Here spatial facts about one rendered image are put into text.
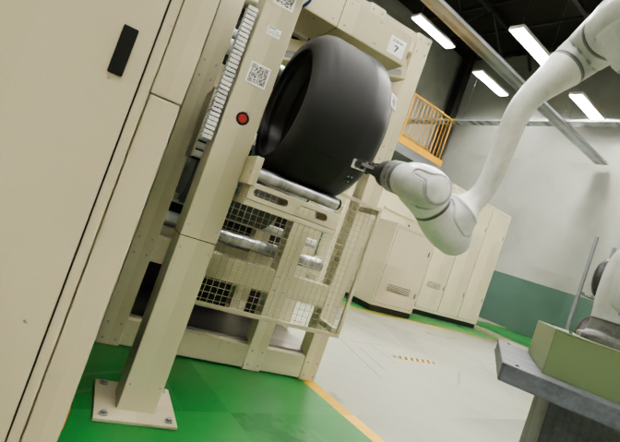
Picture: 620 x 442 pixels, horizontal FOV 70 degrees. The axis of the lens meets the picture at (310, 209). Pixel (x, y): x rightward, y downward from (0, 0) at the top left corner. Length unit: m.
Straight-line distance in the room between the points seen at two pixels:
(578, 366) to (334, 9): 1.59
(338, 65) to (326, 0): 0.59
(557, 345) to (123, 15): 1.09
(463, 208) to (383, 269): 5.00
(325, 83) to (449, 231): 0.64
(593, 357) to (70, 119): 1.12
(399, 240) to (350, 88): 4.85
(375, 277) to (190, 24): 5.59
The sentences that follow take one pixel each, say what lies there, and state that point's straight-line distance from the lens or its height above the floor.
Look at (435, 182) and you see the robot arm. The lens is 1.07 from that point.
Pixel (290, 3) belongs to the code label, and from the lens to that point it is 1.71.
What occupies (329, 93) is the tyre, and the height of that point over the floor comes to 1.21.
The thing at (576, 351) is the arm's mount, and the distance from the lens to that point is 1.20.
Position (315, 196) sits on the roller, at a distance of 1.58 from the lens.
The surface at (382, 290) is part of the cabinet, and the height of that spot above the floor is 0.31.
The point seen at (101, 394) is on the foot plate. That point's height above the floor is 0.01.
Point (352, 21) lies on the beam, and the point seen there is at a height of 1.69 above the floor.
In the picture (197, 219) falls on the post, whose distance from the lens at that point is 1.55.
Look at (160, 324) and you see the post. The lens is 1.62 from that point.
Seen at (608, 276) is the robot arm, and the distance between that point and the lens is 1.34.
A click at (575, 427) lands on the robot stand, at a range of 1.26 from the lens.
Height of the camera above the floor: 0.79
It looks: 2 degrees up
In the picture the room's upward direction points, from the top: 20 degrees clockwise
